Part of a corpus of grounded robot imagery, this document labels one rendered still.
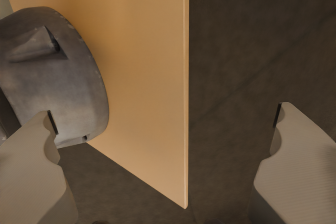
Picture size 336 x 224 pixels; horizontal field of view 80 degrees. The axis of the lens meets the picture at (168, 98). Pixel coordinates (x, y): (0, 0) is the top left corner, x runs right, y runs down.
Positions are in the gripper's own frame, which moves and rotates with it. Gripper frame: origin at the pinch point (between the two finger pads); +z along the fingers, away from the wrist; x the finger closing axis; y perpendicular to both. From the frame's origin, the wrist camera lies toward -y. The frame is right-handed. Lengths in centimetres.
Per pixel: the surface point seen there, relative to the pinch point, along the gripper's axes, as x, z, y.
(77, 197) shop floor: -35, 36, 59
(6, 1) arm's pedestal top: -25.7, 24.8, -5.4
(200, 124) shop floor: 9, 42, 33
